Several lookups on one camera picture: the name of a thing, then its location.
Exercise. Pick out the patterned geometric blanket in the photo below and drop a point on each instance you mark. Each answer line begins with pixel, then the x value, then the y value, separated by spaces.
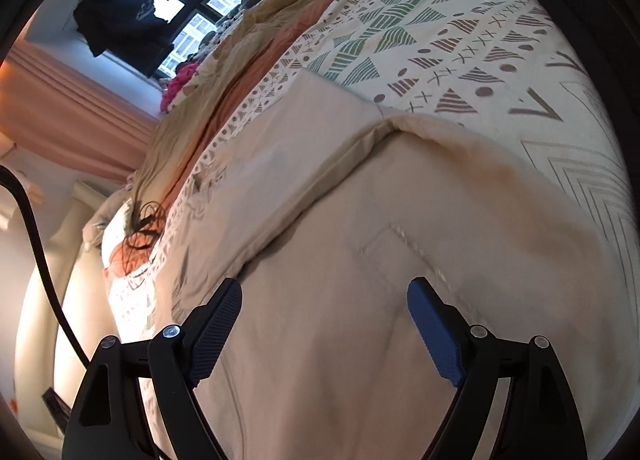
pixel 450 40

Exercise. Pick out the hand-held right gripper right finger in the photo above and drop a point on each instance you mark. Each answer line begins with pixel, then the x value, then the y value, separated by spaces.
pixel 435 330

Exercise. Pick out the cream padded headboard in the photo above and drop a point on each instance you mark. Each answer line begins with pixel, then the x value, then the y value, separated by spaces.
pixel 45 315

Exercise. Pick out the beige jacket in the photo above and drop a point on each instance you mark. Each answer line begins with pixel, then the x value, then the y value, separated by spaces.
pixel 325 290

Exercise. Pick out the white pillow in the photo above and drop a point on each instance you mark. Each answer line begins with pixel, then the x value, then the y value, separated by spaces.
pixel 117 235

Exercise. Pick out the beige duvet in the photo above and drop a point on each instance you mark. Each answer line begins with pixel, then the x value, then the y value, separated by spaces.
pixel 225 55

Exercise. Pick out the pink cloth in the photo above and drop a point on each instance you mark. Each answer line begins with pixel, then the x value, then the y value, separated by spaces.
pixel 177 88

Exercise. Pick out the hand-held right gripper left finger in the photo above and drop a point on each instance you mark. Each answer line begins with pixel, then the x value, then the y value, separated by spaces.
pixel 215 325

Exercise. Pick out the pink curtain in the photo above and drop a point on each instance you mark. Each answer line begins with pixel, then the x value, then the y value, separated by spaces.
pixel 75 105

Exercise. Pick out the window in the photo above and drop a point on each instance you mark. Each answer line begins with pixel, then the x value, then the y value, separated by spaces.
pixel 190 35

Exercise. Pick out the black hanging jacket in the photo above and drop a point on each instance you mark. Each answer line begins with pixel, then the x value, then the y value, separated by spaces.
pixel 120 20

